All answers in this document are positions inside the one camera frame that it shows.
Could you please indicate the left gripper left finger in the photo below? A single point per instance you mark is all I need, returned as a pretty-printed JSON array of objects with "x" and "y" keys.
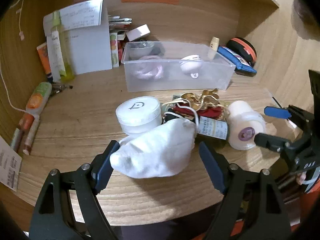
[{"x": 67, "y": 206}]

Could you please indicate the glass bowl of trinkets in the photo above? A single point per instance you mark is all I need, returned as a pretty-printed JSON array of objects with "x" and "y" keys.
[{"x": 140, "y": 49}]

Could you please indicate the white standing paper folder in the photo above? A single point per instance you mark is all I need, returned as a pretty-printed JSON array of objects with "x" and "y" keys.
[{"x": 89, "y": 47}]

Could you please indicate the orange booklet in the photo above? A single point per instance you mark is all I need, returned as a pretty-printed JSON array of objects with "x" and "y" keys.
[{"x": 43, "y": 55}]

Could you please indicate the red velvet drawstring pouch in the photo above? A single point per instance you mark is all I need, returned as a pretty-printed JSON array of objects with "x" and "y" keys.
[{"x": 209, "y": 112}]

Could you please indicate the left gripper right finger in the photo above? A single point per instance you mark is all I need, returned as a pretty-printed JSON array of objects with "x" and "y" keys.
[{"x": 252, "y": 206}]

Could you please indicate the green orange tube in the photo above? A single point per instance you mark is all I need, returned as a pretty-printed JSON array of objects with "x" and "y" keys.
[{"x": 39, "y": 98}]

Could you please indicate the clear plastic storage bin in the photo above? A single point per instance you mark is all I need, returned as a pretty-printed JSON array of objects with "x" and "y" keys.
[{"x": 161, "y": 69}]

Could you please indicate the blue patchwork pouch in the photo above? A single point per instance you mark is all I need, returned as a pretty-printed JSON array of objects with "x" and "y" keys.
[{"x": 241, "y": 65}]

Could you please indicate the orange lip balm tube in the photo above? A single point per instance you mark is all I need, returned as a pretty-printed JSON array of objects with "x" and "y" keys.
[{"x": 25, "y": 122}]

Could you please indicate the gold foil wrapper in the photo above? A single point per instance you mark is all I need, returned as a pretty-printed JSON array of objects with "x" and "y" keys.
[{"x": 208, "y": 98}]

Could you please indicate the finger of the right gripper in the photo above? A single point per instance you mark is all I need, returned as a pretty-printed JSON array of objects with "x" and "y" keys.
[
  {"x": 271, "y": 142},
  {"x": 280, "y": 111}
]

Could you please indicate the pink lidded jar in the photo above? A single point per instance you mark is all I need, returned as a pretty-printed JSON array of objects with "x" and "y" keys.
[{"x": 191, "y": 65}]

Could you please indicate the metal nail clippers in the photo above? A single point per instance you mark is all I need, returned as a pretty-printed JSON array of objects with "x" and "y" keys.
[{"x": 59, "y": 87}]

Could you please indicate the fruit pattern box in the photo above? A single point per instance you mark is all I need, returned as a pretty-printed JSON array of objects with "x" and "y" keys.
[{"x": 114, "y": 49}]

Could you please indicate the person right hand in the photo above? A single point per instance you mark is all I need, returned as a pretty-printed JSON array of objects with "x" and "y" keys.
[{"x": 300, "y": 178}]

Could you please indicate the black orange round case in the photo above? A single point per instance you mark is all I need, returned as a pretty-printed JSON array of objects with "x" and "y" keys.
[{"x": 243, "y": 48}]

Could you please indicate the stack of booklets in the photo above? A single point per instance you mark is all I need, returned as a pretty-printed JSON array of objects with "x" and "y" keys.
[{"x": 119, "y": 26}]

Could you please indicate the white round cream jar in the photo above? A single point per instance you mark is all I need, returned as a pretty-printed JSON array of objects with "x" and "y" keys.
[{"x": 139, "y": 115}]

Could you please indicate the paper receipt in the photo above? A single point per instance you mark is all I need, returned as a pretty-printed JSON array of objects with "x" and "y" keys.
[{"x": 79, "y": 15}]

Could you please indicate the printed paper tag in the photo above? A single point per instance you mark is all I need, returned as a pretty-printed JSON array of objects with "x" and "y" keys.
[{"x": 10, "y": 164}]

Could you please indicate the cream small lotion bottle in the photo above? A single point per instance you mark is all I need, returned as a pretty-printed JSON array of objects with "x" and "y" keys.
[{"x": 214, "y": 45}]

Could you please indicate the white drawstring pouch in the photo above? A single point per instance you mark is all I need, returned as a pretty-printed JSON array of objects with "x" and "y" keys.
[{"x": 161, "y": 152}]

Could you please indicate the pink white small box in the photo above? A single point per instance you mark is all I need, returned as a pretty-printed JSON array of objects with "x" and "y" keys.
[{"x": 137, "y": 33}]

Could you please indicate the yellow green spray bottle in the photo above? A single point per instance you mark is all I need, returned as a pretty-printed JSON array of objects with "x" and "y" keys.
[{"x": 60, "y": 49}]

